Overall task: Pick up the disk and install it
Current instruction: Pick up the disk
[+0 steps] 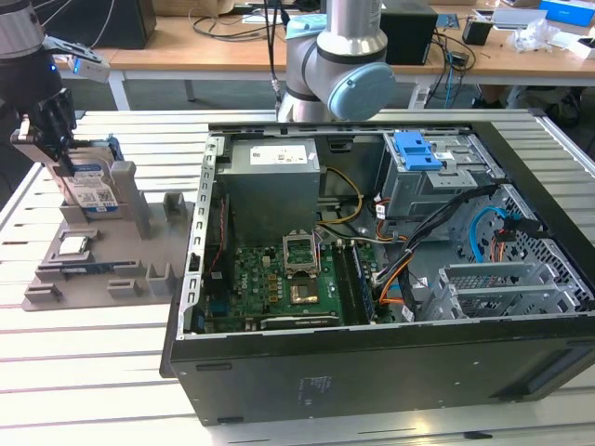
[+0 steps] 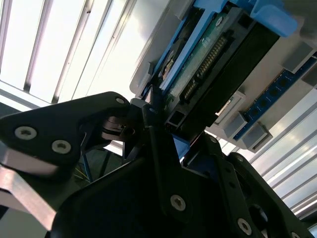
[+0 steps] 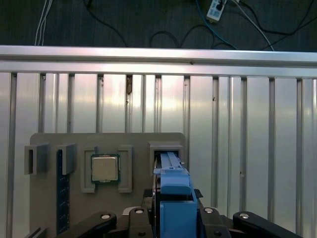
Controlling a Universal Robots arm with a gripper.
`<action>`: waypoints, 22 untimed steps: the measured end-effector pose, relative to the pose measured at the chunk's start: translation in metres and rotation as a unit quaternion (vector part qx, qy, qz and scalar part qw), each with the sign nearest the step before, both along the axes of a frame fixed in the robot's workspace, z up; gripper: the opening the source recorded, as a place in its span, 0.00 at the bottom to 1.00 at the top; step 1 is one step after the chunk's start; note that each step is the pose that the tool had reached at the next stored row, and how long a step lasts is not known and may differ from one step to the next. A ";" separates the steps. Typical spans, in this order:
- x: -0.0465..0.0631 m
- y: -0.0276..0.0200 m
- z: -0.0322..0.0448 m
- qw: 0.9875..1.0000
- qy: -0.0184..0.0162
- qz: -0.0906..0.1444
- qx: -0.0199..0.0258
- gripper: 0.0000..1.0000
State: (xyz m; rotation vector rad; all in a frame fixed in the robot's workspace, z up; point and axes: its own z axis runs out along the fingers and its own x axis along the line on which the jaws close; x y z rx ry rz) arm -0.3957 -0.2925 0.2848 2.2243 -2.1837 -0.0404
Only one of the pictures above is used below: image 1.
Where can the grey metal disk bay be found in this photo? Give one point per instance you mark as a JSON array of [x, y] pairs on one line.
[[502, 288]]

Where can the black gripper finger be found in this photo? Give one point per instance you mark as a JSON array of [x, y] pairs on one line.
[[43, 123], [62, 121]]

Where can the grey parts rack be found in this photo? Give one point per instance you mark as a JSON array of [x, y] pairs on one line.
[[116, 260]]

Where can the white power strip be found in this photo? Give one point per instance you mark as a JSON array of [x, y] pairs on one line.
[[419, 97]]

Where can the black speaker box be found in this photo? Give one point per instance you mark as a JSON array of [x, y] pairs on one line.
[[409, 37]]

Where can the black open PC case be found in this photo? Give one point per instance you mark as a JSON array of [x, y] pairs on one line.
[[372, 371]]

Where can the CPU socket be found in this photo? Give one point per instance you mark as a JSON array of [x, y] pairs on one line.
[[300, 253]]

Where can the blue drive caddy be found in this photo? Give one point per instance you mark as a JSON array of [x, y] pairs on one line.
[[416, 151]]

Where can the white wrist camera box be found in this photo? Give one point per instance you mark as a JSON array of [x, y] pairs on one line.
[[90, 69]]

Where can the grey power supply unit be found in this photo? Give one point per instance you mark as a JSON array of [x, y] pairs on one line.
[[269, 200]]

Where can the black RAM slot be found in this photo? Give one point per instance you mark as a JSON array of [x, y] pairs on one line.
[[345, 283]]

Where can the clear plastic bag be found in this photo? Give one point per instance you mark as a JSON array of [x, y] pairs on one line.
[[534, 35]]

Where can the black computer tower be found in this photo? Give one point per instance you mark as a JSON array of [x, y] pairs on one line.
[[107, 23]]

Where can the green motherboard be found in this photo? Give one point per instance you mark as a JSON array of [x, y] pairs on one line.
[[260, 288]]

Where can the wooden desk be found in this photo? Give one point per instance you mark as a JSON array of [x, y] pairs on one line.
[[186, 51]]

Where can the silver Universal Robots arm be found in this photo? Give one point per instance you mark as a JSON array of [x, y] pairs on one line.
[[353, 60]]

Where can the white small box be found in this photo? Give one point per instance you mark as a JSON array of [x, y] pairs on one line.
[[578, 46]]

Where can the black graphics card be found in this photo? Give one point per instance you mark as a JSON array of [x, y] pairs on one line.
[[300, 321]]

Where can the installed RAM stick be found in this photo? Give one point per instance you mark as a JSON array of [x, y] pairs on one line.
[[362, 283]]

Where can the gold chipset heatsink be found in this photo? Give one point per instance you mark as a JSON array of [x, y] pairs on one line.
[[304, 294]]

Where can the dark RAM stick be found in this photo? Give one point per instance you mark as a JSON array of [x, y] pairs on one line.
[[86, 269]]

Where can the hard disk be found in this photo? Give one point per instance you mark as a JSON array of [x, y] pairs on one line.
[[93, 186]]

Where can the silver CPU chip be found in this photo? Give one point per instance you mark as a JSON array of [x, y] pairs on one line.
[[73, 245]]

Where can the blue cardboard box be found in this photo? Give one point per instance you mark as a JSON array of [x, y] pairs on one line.
[[567, 10]]

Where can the grey metal drive cage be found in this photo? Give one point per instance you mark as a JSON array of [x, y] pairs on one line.
[[418, 190]]

